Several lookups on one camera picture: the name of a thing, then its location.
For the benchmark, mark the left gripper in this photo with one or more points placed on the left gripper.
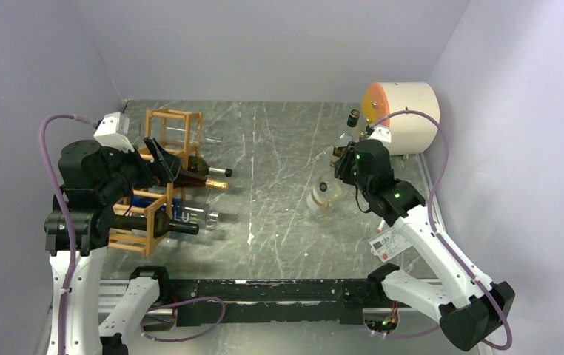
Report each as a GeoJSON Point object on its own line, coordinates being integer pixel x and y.
{"type": "Point", "coordinates": [166, 168]}

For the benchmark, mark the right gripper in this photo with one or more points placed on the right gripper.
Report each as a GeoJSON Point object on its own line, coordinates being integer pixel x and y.
{"type": "Point", "coordinates": [343, 164]}

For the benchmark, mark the clear round bottle white label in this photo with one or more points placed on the clear round bottle white label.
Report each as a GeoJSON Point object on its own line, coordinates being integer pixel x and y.
{"type": "Point", "coordinates": [325, 194]}

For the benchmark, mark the clear bottle brown label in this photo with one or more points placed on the clear bottle brown label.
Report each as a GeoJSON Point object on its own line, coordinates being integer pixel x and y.
{"type": "Point", "coordinates": [347, 133]}

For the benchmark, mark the dark green wine bottle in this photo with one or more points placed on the dark green wine bottle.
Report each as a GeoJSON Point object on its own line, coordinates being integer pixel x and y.
{"type": "Point", "coordinates": [161, 224]}

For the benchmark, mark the right white base arm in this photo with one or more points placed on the right white base arm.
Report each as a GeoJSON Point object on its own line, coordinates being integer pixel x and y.
{"type": "Point", "coordinates": [395, 284]}

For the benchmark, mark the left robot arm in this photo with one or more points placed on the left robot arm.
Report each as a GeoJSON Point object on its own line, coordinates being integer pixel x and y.
{"type": "Point", "coordinates": [96, 177]}

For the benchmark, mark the left white base arm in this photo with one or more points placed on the left white base arm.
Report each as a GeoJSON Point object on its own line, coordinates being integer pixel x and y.
{"type": "Point", "coordinates": [124, 303]}

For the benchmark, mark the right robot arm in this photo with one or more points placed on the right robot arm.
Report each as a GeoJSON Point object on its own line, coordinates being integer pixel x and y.
{"type": "Point", "coordinates": [467, 306]}

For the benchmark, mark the dark red bottle gold cap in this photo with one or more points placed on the dark red bottle gold cap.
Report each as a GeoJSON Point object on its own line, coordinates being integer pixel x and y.
{"type": "Point", "coordinates": [187, 179]}

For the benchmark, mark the clear blue labelled bottle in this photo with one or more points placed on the clear blue labelled bottle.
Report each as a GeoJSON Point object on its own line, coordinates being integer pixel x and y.
{"type": "Point", "coordinates": [189, 211]}

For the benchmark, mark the wooden wine rack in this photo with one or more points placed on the wooden wine rack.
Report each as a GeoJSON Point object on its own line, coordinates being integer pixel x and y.
{"type": "Point", "coordinates": [143, 241]}

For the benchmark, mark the white pen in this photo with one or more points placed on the white pen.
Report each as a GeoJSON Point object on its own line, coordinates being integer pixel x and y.
{"type": "Point", "coordinates": [380, 226]}

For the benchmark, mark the white paper card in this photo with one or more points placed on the white paper card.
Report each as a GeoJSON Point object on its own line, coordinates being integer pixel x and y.
{"type": "Point", "coordinates": [387, 244]}

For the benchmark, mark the cream cylinder orange face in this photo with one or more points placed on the cream cylinder orange face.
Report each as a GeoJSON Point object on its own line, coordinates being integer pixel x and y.
{"type": "Point", "coordinates": [411, 133]}

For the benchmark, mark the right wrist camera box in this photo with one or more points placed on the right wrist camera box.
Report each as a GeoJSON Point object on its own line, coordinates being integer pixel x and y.
{"type": "Point", "coordinates": [379, 133]}

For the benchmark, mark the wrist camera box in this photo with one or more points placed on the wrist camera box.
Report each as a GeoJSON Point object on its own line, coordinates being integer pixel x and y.
{"type": "Point", "coordinates": [112, 132]}
{"type": "Point", "coordinates": [379, 133]}

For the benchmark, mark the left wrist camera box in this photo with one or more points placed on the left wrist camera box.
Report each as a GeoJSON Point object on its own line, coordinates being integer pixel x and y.
{"type": "Point", "coordinates": [112, 132]}

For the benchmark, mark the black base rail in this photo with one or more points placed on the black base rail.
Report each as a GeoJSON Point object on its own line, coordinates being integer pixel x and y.
{"type": "Point", "coordinates": [289, 300]}

